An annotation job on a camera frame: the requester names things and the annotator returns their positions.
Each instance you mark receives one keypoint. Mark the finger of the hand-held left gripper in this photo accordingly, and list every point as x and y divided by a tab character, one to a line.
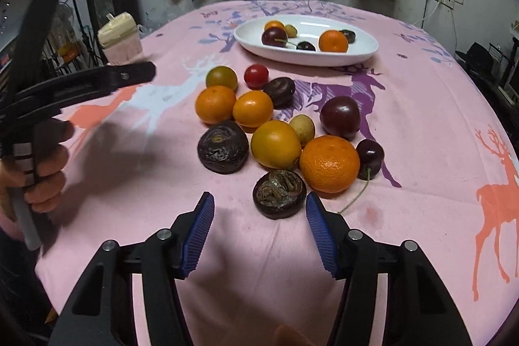
36	34
101	80

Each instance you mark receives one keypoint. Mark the pink deer printed tablecloth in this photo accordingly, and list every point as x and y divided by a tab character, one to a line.
425	119

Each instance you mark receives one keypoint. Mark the red cherry tomato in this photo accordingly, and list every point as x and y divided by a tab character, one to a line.
256	76

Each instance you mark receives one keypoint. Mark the dark red plum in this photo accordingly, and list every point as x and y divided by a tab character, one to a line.
339	116
274	36

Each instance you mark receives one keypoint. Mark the black hat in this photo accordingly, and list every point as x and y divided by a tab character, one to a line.
478	55

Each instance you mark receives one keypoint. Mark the smooth yellow orange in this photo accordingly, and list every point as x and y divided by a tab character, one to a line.
275	144

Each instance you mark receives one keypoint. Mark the medium orange tangerine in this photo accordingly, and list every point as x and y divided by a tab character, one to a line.
253	108
215	104
333	41

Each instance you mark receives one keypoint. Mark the wrinkled dark cut passion fruit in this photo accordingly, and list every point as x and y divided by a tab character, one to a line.
279	194

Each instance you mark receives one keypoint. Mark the green yellow tomato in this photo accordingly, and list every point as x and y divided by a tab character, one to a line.
221	77

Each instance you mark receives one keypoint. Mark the white fan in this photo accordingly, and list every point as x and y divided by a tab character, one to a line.
63	14

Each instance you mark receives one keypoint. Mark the person's left hand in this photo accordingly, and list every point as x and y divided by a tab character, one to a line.
50	167

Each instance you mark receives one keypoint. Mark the small orange tangerine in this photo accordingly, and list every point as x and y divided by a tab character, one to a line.
274	24

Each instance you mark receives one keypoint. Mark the small dark purple fruit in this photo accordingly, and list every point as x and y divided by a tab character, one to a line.
348	35

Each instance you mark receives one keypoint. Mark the pink container with cream lid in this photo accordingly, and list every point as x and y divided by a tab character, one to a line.
118	38

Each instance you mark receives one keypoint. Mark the dark red cherry with stem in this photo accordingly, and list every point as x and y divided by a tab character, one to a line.
369	157

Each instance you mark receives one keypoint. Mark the smooth dark purple passion fruit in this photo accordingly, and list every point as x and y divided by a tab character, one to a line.
279	91

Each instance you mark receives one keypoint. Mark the small yellow longan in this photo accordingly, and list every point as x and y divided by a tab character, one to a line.
290	30
302	128

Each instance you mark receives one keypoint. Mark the white oval plate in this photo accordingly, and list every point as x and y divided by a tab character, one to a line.
365	46

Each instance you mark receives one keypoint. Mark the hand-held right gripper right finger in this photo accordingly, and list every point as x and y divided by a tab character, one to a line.
322	236

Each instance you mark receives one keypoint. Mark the person's left forearm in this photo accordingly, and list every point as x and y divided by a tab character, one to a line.
16	289

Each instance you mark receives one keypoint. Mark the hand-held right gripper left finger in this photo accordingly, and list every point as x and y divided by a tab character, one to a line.
198	234

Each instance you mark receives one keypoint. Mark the large bumpy orange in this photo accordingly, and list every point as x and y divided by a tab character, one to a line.
329	164

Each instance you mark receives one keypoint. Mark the large wrinkled dark passion fruit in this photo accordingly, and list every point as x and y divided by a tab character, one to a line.
223	146

